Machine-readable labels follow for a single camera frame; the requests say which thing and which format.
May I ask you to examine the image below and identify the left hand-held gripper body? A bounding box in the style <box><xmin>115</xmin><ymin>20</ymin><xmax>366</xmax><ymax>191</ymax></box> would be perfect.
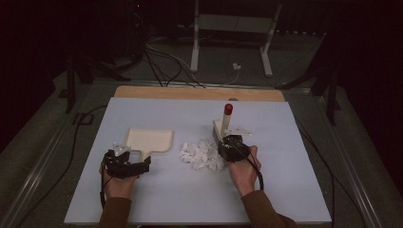
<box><xmin>103</xmin><ymin>142</ymin><xmax>150</xmax><ymax>181</ymax></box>

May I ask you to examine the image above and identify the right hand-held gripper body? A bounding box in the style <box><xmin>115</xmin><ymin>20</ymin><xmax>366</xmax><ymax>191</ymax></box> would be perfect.
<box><xmin>218</xmin><ymin>126</ymin><xmax>254</xmax><ymax>163</ymax></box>

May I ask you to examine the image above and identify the cream plastic dustpan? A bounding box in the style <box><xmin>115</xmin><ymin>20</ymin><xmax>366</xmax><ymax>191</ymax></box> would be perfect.
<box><xmin>124</xmin><ymin>127</ymin><xmax>175</xmax><ymax>162</ymax></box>

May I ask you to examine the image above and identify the cream brush with red tip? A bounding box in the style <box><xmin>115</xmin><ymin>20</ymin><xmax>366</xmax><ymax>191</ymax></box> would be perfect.
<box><xmin>212</xmin><ymin>103</ymin><xmax>235</xmax><ymax>145</ymax></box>

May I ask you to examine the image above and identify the pile of white paper scraps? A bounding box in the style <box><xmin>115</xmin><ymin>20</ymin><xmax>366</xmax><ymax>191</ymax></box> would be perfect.
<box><xmin>179</xmin><ymin>137</ymin><xmax>227</xmax><ymax>172</ymax></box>

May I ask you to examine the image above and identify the person's left hand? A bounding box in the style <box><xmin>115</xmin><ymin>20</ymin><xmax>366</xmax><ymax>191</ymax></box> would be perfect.
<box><xmin>100</xmin><ymin>165</ymin><xmax>140</xmax><ymax>200</ymax></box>

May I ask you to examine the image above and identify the person's right hand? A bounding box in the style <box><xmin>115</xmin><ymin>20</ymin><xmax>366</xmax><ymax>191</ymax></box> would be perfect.
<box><xmin>226</xmin><ymin>145</ymin><xmax>262</xmax><ymax>198</ymax></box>

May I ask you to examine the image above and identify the white table mat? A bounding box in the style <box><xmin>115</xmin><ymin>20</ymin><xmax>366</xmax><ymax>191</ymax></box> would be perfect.
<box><xmin>64</xmin><ymin>97</ymin><xmax>333</xmax><ymax>224</ymax></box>

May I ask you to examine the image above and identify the black metal stand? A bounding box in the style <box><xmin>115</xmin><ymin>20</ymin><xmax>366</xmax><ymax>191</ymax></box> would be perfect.
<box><xmin>64</xmin><ymin>51</ymin><xmax>133</xmax><ymax>114</ymax></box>
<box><xmin>274</xmin><ymin>31</ymin><xmax>342</xmax><ymax>126</ymax></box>

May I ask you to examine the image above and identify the white metal stand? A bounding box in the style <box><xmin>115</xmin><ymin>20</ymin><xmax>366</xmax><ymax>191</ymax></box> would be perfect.
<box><xmin>189</xmin><ymin>0</ymin><xmax>283</xmax><ymax>78</ymax></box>

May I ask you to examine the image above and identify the left hand-held gripper black cable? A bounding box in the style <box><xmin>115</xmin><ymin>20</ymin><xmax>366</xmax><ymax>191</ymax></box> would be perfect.
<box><xmin>100</xmin><ymin>160</ymin><xmax>110</xmax><ymax>210</ymax></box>

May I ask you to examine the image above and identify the hand-held gripper black cable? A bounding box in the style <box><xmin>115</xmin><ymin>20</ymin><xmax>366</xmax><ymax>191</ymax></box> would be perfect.
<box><xmin>232</xmin><ymin>141</ymin><xmax>265</xmax><ymax>192</ymax></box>
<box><xmin>100</xmin><ymin>160</ymin><xmax>110</xmax><ymax>210</ymax></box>

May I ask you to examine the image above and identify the right hand-held gripper black cable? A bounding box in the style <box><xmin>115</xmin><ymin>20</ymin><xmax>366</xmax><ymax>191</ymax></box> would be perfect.
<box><xmin>232</xmin><ymin>141</ymin><xmax>265</xmax><ymax>192</ymax></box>

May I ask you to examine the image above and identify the long black cable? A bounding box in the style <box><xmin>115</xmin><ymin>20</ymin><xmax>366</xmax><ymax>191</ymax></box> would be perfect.
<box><xmin>13</xmin><ymin>104</ymin><xmax>108</xmax><ymax>228</ymax></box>
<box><xmin>295</xmin><ymin>117</ymin><xmax>336</xmax><ymax>228</ymax></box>

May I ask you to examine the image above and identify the metal rail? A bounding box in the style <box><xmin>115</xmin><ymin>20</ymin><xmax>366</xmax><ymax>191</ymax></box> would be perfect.
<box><xmin>0</xmin><ymin>80</ymin><xmax>96</xmax><ymax>228</ymax></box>
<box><xmin>284</xmin><ymin>87</ymin><xmax>386</xmax><ymax>228</ymax></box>

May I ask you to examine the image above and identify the white floor cable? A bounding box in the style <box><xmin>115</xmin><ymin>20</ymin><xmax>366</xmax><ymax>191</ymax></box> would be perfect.
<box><xmin>144</xmin><ymin>43</ymin><xmax>240</xmax><ymax>88</ymax></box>

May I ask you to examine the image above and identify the bundle of black floor cables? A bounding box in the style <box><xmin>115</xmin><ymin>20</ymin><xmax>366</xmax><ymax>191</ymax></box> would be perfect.
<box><xmin>142</xmin><ymin>37</ymin><xmax>207</xmax><ymax>88</ymax></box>

